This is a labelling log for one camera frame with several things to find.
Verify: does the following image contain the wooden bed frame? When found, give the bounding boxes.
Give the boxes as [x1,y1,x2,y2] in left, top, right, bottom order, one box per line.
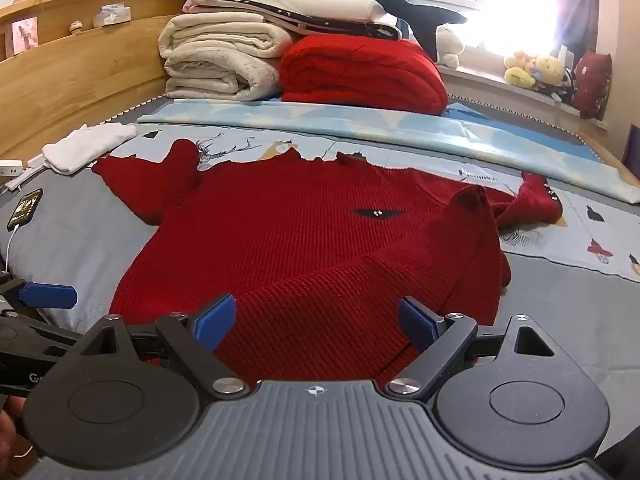
[0,0,640,181]

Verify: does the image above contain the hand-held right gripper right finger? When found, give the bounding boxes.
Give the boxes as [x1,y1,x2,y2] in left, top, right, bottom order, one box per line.
[385,296,556,402]

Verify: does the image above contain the red folded blanket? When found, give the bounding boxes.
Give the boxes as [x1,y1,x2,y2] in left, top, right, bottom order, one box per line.
[278,35,449,116]

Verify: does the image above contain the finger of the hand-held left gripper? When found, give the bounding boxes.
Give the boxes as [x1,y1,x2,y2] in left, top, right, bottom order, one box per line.
[0,279,79,311]

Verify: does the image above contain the pink picture card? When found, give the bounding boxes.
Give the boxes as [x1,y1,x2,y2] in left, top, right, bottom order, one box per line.
[11,16,39,56]

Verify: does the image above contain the white bear plush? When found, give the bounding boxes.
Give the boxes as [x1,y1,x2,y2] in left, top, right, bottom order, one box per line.
[435,25,466,70]

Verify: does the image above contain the purple curtain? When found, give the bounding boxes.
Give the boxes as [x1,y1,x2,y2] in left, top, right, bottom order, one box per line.
[554,0,601,61]

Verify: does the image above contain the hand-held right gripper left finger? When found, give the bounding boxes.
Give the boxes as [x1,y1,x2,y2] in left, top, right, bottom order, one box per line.
[82,294,251,402]

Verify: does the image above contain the yellow round plush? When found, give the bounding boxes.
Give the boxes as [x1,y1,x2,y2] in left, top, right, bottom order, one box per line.
[532,54,567,86]

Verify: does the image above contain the dark red plush cushion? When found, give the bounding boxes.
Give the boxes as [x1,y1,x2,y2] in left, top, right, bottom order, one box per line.
[572,51,613,121]

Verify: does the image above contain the white folded quilt dark trim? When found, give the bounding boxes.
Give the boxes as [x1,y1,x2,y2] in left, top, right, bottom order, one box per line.
[192,0,403,42]

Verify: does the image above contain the small white garment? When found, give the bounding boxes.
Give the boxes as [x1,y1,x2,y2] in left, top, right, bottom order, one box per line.
[41,122,138,176]

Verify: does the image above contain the black smartphone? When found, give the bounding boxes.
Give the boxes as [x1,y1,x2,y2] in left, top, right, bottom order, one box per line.
[6,187,45,232]

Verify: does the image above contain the clear plastic package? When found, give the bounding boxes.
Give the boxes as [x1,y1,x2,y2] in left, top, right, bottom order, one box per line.
[92,4,132,28]

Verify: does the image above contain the yellow duck plush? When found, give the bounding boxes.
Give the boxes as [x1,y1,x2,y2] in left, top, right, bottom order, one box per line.
[504,51,538,89]

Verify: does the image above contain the red knitted sweater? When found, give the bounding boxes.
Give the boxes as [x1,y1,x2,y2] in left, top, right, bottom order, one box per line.
[92,139,565,387]

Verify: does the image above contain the white charging cable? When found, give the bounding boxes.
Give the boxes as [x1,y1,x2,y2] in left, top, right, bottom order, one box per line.
[0,225,22,281]

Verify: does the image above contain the window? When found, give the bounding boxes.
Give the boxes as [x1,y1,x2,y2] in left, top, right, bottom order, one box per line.
[407,0,563,61]

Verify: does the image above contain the white folded fleece blanket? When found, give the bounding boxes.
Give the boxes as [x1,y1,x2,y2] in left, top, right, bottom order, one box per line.
[159,12,296,102]

